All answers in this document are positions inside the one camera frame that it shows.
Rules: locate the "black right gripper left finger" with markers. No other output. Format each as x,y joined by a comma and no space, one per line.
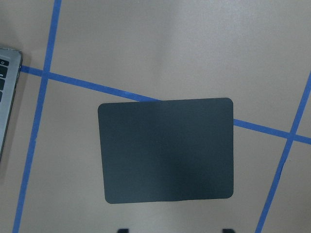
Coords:
122,231

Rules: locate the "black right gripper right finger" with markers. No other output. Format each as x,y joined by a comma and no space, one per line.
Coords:
228,230

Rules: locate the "black mouse pad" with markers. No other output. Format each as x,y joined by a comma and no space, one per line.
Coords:
169,150

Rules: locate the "grey laptop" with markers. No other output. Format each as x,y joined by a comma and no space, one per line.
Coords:
10,65

